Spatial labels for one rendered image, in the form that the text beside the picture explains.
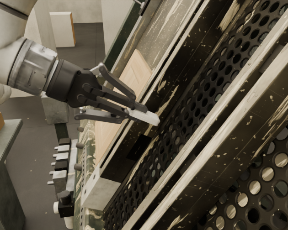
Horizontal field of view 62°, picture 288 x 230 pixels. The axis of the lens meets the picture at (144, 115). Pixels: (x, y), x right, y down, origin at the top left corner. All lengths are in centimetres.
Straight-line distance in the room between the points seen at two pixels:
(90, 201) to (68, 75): 44
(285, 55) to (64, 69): 34
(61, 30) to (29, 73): 574
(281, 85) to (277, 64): 3
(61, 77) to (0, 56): 9
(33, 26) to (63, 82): 303
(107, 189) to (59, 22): 558
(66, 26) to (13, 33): 569
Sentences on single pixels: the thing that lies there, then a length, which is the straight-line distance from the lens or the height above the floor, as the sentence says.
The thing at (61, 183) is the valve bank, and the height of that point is 73.
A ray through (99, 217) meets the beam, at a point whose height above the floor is 89.
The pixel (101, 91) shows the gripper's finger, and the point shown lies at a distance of 47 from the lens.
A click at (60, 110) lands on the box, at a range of 146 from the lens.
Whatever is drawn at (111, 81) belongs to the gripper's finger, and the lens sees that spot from 47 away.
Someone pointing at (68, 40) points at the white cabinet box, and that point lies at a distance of 619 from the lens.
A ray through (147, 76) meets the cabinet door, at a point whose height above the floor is 123.
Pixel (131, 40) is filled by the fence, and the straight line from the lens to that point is 113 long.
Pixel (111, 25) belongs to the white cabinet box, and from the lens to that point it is 489.
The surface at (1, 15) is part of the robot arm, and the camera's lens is 44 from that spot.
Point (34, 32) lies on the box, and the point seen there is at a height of 88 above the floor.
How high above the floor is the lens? 152
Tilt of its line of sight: 31 degrees down
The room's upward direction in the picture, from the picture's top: straight up
